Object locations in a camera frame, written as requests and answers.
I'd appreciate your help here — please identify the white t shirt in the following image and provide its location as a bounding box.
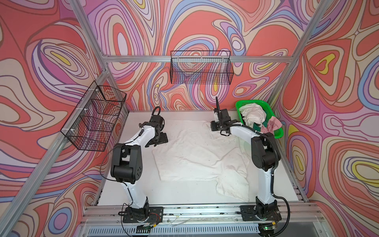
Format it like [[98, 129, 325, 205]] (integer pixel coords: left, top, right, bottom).
[[152, 120, 250, 201]]

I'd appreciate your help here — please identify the green plastic laundry basket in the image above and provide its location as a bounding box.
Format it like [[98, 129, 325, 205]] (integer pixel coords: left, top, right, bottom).
[[235, 100, 284, 139]]

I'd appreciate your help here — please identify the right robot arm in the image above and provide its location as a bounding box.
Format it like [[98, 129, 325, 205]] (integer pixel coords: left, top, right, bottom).
[[211, 98, 291, 237]]

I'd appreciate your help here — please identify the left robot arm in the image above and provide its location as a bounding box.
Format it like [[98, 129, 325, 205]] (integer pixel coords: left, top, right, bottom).
[[110, 106, 168, 221]]

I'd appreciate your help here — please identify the white cloth in basket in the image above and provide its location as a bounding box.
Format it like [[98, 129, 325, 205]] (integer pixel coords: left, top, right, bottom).
[[239, 103, 266, 127]]

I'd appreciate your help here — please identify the green cloth in basket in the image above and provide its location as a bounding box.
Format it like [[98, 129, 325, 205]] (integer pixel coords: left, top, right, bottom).
[[253, 121, 268, 133]]

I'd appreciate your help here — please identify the pink cloth in basket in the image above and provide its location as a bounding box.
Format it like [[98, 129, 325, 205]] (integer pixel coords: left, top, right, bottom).
[[261, 116, 282, 134]]

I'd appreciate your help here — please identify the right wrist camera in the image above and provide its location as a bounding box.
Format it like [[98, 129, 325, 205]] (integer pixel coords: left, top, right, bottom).
[[218, 109, 231, 123]]

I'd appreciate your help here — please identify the black wire basket back wall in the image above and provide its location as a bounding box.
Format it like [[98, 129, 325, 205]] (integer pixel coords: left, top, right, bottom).
[[169, 50, 235, 85]]

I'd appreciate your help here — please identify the black wire basket wall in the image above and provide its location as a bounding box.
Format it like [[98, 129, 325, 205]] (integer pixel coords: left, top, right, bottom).
[[61, 82, 126, 152], [169, 50, 235, 85]]

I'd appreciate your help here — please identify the black wire basket left wall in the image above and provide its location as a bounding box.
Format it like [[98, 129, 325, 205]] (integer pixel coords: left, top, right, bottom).
[[61, 82, 126, 152]]

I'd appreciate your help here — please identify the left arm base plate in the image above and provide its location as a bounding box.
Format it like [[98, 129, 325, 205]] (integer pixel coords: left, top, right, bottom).
[[119, 206, 164, 224]]

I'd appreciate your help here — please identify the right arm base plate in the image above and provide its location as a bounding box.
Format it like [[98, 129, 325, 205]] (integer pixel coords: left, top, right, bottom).
[[235, 204, 282, 222]]

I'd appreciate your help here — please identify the aluminium frame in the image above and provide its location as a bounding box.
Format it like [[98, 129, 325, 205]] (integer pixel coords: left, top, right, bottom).
[[1, 1, 322, 237]]

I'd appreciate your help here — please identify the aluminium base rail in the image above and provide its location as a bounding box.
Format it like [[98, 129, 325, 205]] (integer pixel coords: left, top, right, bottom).
[[74, 202, 333, 237]]

